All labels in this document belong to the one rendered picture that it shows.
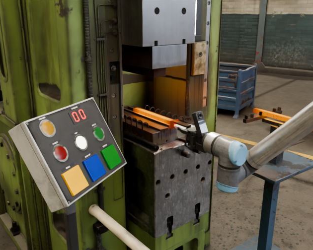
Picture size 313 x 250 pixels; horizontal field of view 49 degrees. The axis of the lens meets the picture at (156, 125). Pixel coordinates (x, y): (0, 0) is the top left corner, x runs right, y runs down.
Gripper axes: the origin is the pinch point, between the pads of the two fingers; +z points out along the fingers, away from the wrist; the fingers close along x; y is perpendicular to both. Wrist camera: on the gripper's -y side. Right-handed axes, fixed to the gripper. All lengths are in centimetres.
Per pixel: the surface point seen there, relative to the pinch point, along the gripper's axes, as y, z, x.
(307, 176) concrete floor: 102, 25, 196
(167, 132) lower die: 4.4, 2.9, -3.8
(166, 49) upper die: -33.6, 4.3, -4.6
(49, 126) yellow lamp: -16, -12, -65
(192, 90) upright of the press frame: -9.0, 17.4, 25.6
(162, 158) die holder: 13.2, -3.4, -11.8
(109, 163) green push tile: 0.6, -15.4, -46.4
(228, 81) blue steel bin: 55, 209, 294
